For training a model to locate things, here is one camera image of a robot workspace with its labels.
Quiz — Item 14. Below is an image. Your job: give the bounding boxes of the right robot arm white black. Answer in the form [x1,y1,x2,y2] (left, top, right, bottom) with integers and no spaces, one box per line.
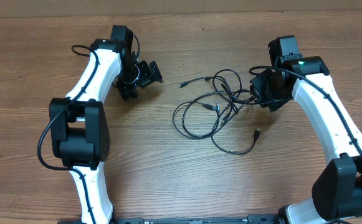
[248,35,362,223]

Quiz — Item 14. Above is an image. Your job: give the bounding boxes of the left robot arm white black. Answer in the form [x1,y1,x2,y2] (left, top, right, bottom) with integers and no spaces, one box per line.
[41,26,163,223]

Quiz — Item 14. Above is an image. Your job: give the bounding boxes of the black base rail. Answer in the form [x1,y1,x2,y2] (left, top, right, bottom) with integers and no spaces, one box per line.
[108,214,288,224]

